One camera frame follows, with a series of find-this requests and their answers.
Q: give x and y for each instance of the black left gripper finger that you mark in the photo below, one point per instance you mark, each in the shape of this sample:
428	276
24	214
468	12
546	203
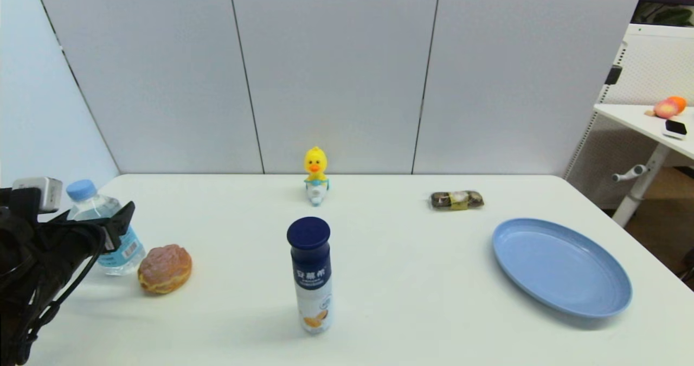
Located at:
120	225

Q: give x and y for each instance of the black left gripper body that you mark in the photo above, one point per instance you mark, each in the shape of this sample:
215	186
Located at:
70	241

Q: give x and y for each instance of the clear water bottle blue cap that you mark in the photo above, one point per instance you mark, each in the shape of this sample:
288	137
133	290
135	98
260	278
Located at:
127	255

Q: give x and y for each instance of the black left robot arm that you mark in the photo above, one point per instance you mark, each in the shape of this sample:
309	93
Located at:
13	279

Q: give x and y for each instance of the brown bread bun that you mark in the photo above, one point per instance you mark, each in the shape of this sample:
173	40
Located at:
165	268

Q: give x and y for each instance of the yogurt bottle navy cap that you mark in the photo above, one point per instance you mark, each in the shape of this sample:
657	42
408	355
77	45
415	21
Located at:
312	263

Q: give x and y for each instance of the yellow duck toy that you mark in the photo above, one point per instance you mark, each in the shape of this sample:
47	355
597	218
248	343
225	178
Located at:
315	162

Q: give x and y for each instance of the wrapped dark snack pack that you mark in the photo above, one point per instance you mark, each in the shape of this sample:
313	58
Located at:
458	200

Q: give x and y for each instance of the blue oval plate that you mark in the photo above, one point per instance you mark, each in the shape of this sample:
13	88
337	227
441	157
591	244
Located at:
562	268

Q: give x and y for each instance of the black clip on pegboard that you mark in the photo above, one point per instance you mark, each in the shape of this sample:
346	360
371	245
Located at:
614	75

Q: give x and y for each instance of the white side table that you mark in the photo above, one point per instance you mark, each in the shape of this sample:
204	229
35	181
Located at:
634	117

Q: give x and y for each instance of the pink peach toy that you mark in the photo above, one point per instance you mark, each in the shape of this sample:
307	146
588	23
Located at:
665	108

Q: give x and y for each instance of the white pegboard panel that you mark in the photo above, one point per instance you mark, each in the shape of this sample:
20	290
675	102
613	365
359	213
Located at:
656	68

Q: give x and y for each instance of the small black white device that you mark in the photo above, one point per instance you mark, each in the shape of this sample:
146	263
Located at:
675	128

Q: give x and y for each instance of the orange fruit toy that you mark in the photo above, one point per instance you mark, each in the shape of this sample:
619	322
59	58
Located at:
680	102

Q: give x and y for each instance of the green plant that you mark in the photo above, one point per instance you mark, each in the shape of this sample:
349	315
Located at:
669	14

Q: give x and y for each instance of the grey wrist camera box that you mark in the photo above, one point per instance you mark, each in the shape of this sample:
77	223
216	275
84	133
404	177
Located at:
49	192

